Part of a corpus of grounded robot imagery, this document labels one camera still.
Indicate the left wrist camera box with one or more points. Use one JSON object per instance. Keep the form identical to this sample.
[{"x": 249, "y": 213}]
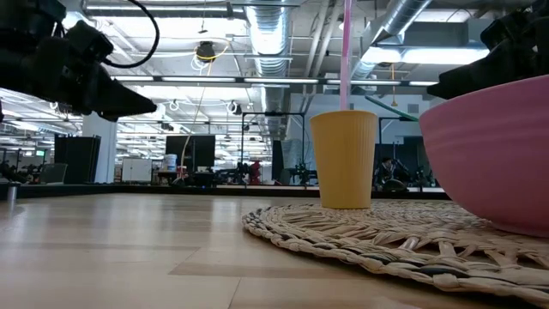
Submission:
[{"x": 88, "y": 40}]

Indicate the person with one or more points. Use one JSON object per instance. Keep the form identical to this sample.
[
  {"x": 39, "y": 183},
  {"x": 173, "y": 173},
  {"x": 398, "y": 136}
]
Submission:
[{"x": 388, "y": 169}]

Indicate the white bucket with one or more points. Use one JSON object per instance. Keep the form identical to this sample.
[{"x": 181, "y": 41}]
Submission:
[{"x": 170, "y": 163}]

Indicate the white pillar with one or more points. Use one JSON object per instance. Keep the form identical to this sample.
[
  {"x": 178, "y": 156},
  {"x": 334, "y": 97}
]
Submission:
[{"x": 99, "y": 150}]

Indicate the long ceiling light strip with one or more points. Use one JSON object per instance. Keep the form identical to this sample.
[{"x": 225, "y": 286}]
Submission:
[{"x": 279, "y": 80}]

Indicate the red machine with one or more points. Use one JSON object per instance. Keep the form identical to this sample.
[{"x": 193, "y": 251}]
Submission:
[{"x": 255, "y": 171}]

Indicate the pink bowl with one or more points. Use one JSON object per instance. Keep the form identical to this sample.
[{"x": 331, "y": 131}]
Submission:
[{"x": 493, "y": 163}]

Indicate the slanted silver air duct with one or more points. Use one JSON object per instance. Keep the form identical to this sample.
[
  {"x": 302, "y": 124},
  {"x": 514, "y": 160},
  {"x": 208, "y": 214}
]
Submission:
[{"x": 399, "y": 17}]

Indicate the pink drinking straw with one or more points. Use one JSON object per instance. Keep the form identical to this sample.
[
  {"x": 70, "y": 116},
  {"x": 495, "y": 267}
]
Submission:
[{"x": 345, "y": 56}]

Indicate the silver ribbed air duct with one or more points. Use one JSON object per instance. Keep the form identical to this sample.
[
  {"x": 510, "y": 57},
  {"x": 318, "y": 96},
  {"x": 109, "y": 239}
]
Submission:
[{"x": 270, "y": 43}]

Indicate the round woven placemat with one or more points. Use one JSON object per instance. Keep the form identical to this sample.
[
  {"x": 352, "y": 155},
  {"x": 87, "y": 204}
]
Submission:
[{"x": 343, "y": 232}]

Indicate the black background robot arm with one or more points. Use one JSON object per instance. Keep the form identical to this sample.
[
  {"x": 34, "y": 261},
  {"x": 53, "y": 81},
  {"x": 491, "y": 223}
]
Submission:
[{"x": 302, "y": 171}]

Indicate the black ceiling camera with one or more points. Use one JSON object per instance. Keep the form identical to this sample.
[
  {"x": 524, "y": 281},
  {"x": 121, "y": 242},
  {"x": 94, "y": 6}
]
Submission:
[{"x": 206, "y": 50}]

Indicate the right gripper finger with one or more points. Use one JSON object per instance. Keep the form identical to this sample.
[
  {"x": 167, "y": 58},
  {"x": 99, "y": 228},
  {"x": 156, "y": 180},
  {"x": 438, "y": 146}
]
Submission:
[{"x": 472, "y": 79}]

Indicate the yellow ribbed cup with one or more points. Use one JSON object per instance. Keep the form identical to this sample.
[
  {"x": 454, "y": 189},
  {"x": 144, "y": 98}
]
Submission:
[{"x": 343, "y": 163}]

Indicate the black panel screen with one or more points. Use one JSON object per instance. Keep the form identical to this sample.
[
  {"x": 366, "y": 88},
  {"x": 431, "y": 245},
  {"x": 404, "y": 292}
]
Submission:
[{"x": 201, "y": 150}]

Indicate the black cabinet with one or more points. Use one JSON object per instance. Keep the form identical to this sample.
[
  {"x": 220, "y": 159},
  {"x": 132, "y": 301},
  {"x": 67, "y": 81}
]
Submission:
[{"x": 77, "y": 159}]

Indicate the white cabinet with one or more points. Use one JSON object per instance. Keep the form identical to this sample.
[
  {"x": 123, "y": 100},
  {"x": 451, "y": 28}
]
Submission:
[{"x": 136, "y": 170}]

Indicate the black rig frame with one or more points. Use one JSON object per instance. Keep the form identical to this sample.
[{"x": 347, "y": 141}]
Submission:
[{"x": 274, "y": 113}]

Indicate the black aluminium table frame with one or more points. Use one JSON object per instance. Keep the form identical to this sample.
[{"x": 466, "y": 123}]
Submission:
[{"x": 128, "y": 189}]

